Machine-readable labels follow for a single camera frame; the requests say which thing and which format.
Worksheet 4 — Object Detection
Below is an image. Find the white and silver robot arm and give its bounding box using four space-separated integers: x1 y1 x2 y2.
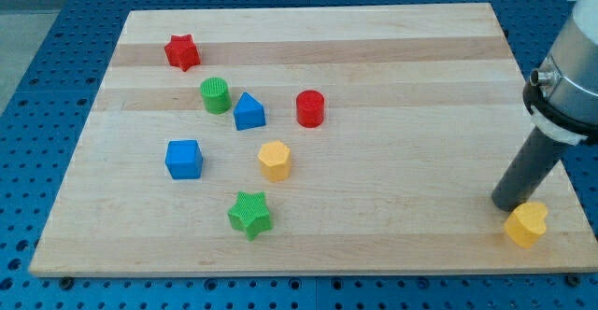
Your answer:
523 0 597 146

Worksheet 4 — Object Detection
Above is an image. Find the green star block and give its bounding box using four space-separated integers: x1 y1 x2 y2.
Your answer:
228 191 273 241

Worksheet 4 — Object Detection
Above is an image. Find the red star block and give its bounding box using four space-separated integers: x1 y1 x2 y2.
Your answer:
164 34 202 72

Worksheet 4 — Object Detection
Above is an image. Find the yellow heart block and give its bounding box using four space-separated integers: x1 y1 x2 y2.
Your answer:
504 202 548 249

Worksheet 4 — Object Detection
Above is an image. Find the yellow hexagon block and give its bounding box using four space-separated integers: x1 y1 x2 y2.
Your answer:
258 140 292 182

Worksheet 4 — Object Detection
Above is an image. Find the red cylinder block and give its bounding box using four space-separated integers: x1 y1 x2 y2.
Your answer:
295 90 325 128

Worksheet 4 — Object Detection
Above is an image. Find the blue triangular prism block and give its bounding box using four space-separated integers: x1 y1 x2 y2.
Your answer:
234 92 266 131

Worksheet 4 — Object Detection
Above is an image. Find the wooden board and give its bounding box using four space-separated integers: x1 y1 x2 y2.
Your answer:
30 3 597 277

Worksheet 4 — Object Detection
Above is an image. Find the green cylinder block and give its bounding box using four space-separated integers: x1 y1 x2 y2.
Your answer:
200 77 232 115

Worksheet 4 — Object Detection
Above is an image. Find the blue cube block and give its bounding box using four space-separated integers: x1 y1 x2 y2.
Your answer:
164 140 203 180

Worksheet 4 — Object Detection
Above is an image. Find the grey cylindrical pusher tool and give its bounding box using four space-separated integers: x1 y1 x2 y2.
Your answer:
491 128 569 212

